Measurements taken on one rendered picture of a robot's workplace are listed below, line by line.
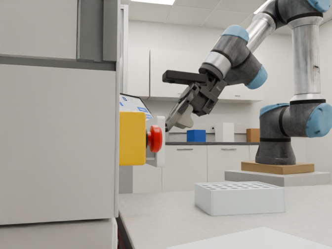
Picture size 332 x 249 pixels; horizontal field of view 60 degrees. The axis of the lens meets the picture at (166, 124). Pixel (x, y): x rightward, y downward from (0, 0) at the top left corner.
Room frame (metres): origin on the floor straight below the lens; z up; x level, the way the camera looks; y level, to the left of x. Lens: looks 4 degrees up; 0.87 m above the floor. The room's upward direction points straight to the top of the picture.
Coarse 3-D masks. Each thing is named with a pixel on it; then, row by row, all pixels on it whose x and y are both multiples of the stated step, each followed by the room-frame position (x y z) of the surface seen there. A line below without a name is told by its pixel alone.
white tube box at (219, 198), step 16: (208, 192) 0.45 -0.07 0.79; (224, 192) 0.44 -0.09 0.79; (240, 192) 0.45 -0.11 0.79; (256, 192) 0.45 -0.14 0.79; (272, 192) 0.46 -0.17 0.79; (208, 208) 0.45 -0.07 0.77; (224, 208) 0.44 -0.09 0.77; (240, 208) 0.45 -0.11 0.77; (256, 208) 0.45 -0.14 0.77; (272, 208) 0.46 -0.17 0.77
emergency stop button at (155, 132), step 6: (156, 126) 0.41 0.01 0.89; (150, 132) 0.41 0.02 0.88; (156, 132) 0.40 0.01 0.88; (150, 138) 0.41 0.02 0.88; (156, 138) 0.40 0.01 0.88; (162, 138) 0.40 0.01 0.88; (150, 144) 0.41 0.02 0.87; (156, 144) 0.40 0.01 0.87; (150, 150) 0.42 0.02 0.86; (156, 150) 0.41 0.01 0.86
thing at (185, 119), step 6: (186, 108) 0.75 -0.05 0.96; (192, 108) 0.75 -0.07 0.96; (174, 114) 0.73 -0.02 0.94; (180, 114) 0.73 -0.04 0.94; (186, 114) 0.75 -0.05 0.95; (174, 120) 0.73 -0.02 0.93; (180, 120) 0.74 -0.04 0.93; (186, 120) 0.75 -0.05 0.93; (192, 120) 0.75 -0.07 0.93; (168, 126) 0.74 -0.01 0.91; (186, 126) 0.75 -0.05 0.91
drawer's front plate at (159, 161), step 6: (150, 120) 0.68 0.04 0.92; (156, 120) 0.62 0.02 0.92; (162, 120) 0.61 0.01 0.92; (150, 126) 0.68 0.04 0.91; (162, 126) 0.61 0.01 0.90; (162, 132) 0.61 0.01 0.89; (162, 144) 0.61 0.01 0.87; (162, 150) 0.61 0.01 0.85; (156, 156) 0.62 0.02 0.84; (162, 156) 0.61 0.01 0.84; (150, 162) 0.68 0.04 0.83; (156, 162) 0.62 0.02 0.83; (162, 162) 0.61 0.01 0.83
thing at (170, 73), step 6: (168, 72) 0.74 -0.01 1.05; (174, 72) 0.74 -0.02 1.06; (180, 72) 0.75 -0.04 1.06; (186, 72) 0.75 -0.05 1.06; (162, 78) 0.77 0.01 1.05; (168, 78) 0.74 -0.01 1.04; (174, 78) 0.74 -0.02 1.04; (180, 78) 0.75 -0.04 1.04; (186, 78) 0.75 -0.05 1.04; (192, 78) 0.76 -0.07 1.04; (198, 78) 0.76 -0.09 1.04; (204, 78) 0.77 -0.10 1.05; (186, 84) 0.79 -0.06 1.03
